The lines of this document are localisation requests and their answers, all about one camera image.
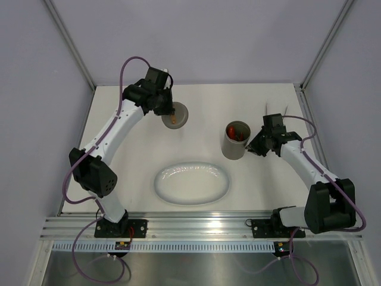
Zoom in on metal tongs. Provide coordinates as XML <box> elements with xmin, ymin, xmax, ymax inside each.
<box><xmin>264</xmin><ymin>102</ymin><xmax>289</xmax><ymax>116</ymax></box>

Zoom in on grey cylindrical lunch container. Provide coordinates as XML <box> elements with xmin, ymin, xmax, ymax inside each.
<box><xmin>221</xmin><ymin>121</ymin><xmax>251</xmax><ymax>160</ymax></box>

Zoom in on red sausage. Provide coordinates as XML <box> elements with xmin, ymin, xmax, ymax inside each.
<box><xmin>227</xmin><ymin>126</ymin><xmax>236</xmax><ymax>140</ymax></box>

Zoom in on brown shrimp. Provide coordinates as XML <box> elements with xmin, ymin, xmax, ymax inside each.
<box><xmin>235</xmin><ymin>132</ymin><xmax>244</xmax><ymax>142</ymax></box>

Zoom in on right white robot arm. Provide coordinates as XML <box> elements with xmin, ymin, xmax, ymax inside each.
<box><xmin>246</xmin><ymin>114</ymin><xmax>358</xmax><ymax>236</ymax></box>

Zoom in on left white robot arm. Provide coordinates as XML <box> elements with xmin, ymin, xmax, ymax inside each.
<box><xmin>69</xmin><ymin>67</ymin><xmax>174</xmax><ymax>237</ymax></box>

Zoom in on white oval plate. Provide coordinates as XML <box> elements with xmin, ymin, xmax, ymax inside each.
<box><xmin>153</xmin><ymin>161</ymin><xmax>230</xmax><ymax>206</ymax></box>

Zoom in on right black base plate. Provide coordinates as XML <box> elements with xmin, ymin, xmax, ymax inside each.
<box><xmin>245</xmin><ymin>219</ymin><xmax>296</xmax><ymax>239</ymax></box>

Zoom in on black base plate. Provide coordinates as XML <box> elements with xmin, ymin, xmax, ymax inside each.
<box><xmin>245</xmin><ymin>219</ymin><xmax>296</xmax><ymax>239</ymax></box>
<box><xmin>94</xmin><ymin>219</ymin><xmax>148</xmax><ymax>238</ymax></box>

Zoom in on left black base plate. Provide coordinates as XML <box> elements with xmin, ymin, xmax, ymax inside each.
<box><xmin>94</xmin><ymin>219</ymin><xmax>148</xmax><ymax>238</ymax></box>

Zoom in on aluminium mounting rail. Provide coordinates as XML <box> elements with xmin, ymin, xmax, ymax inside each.
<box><xmin>40</xmin><ymin>210</ymin><xmax>363</xmax><ymax>241</ymax></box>

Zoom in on slotted cable duct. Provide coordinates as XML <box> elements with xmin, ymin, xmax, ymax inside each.
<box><xmin>52</xmin><ymin>241</ymin><xmax>289</xmax><ymax>253</ymax></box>

